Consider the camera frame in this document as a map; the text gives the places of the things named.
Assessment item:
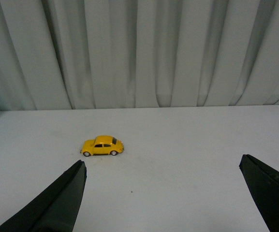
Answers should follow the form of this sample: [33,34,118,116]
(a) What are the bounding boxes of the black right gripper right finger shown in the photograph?
[239,154,279,232]

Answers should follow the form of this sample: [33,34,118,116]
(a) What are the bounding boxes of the yellow beetle toy car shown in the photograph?
[80,135,124,157]

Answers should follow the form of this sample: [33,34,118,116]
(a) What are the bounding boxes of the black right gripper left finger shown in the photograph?
[0,160,87,232]

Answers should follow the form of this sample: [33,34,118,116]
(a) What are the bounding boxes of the grey curtain backdrop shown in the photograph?
[0,0,279,111]

